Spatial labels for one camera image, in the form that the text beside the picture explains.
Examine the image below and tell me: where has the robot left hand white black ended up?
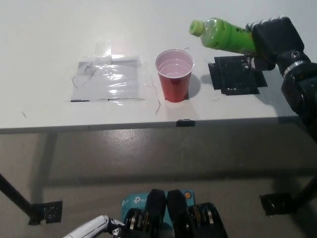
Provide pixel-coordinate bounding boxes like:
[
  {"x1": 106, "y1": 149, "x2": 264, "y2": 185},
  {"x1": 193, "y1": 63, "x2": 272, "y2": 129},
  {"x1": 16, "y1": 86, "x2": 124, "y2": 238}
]
[{"x1": 64, "y1": 215, "x2": 127, "y2": 238}]

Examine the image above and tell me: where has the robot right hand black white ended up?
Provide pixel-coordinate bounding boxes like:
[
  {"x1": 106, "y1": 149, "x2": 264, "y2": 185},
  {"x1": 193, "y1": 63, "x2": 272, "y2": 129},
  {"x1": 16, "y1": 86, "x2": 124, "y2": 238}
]
[{"x1": 244, "y1": 16, "x2": 312, "y2": 73}]

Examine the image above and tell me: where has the green tea bottle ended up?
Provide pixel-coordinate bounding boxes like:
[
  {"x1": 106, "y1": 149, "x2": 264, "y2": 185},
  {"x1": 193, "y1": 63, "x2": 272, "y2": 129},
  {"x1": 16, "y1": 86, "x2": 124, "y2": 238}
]
[{"x1": 189, "y1": 17, "x2": 259, "y2": 57}]

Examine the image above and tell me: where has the red plastic cup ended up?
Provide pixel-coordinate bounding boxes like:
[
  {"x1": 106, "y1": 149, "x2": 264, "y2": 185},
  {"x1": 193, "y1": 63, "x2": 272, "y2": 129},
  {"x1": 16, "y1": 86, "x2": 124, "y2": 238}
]
[{"x1": 155, "y1": 49, "x2": 196, "y2": 102}]

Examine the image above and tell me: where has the teal router box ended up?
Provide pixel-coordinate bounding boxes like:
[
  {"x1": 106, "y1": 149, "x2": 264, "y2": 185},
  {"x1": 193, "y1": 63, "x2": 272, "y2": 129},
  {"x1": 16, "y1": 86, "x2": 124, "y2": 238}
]
[{"x1": 121, "y1": 189, "x2": 197, "y2": 224}]

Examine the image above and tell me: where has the large black tape square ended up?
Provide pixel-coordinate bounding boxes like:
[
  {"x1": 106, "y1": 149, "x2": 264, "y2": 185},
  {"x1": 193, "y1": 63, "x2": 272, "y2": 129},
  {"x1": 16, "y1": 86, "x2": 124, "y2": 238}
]
[{"x1": 208, "y1": 56, "x2": 268, "y2": 96}]

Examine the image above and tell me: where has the black table leg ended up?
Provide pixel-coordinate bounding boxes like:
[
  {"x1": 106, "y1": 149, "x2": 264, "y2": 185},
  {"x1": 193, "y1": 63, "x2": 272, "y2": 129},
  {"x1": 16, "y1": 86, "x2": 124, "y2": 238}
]
[{"x1": 0, "y1": 172, "x2": 35, "y2": 223}]

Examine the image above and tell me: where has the small black tape strip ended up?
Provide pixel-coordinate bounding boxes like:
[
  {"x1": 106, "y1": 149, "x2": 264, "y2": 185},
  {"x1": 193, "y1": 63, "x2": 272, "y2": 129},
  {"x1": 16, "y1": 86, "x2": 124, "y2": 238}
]
[{"x1": 175, "y1": 119, "x2": 196, "y2": 127}]

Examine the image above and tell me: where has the grey sheet under clear tape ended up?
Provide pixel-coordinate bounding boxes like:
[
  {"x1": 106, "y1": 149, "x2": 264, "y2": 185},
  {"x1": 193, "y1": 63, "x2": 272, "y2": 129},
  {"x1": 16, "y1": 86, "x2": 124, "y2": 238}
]
[{"x1": 70, "y1": 55, "x2": 146, "y2": 103}]

